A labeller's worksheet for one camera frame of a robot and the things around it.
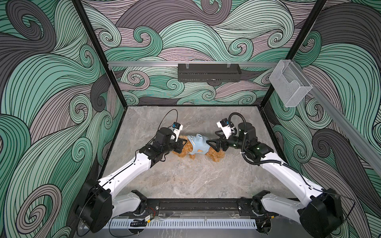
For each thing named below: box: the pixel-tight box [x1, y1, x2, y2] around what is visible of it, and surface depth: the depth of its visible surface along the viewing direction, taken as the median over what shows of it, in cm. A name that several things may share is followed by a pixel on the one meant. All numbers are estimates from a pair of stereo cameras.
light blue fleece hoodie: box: [187, 133, 211, 155], surface depth 77 cm
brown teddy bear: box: [172, 134, 226, 163], surface depth 78 cm
